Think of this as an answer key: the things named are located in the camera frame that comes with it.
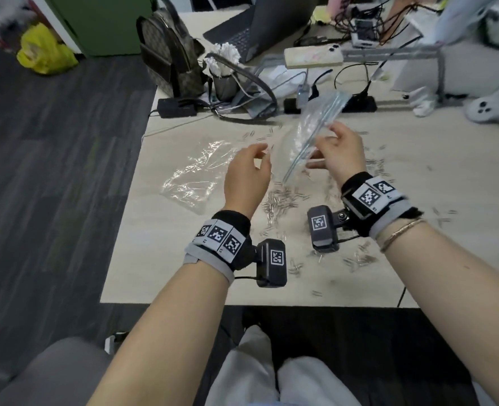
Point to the person's left hand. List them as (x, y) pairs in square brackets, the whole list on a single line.
[(243, 181)]

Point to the person's right hand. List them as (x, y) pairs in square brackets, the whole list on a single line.
[(346, 156)]

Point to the person's right thumb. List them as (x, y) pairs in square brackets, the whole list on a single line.
[(318, 164)]

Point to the person's left fingers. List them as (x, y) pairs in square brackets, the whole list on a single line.
[(263, 153)]

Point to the clear zip plastic bag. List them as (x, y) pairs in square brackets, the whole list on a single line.
[(306, 131)]

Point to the person's left forearm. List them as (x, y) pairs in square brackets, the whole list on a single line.
[(169, 334)]

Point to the person's right forearm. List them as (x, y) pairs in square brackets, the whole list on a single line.
[(452, 300)]

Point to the scatter of small metal pins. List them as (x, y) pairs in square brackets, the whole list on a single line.
[(281, 202)]

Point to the crumpled clear plastic bag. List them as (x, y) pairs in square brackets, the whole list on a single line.
[(198, 173)]

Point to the right wristband with marker tags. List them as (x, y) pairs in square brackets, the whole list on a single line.
[(376, 200)]

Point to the wristband with marker tags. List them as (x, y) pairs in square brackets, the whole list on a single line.
[(219, 243), (376, 200)]

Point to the black power strip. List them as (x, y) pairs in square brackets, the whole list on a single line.
[(359, 104)]

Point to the cup of cotton swabs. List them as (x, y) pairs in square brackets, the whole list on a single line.
[(224, 76)]

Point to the black power adapter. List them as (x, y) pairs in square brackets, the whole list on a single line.
[(176, 107)]

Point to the left wristband with marker tags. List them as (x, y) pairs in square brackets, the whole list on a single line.
[(219, 243)]

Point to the phone with pale case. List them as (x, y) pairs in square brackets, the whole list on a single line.
[(313, 57)]

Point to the crumpled white tissue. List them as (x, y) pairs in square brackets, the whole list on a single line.
[(425, 103)]

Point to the dark laptop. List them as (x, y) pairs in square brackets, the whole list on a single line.
[(266, 25)]

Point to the brown patterned backpack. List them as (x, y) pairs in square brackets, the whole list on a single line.
[(171, 50)]

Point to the small circuit board device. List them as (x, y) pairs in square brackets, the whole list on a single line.
[(364, 31)]

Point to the white game controller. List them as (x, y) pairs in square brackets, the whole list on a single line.
[(486, 107)]

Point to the green cabinet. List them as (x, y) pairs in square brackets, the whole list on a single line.
[(101, 21)]

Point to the person's white trousers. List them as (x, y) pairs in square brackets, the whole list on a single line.
[(274, 376)]

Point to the yellow plastic bag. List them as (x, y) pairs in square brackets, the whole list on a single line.
[(44, 50)]

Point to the grey chair seat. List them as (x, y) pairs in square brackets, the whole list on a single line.
[(42, 372)]

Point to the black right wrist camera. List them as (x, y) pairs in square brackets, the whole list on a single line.
[(322, 228)]

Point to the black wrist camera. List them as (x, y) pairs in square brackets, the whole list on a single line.
[(272, 262), (322, 228)]

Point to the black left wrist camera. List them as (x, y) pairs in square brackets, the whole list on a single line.
[(272, 262)]

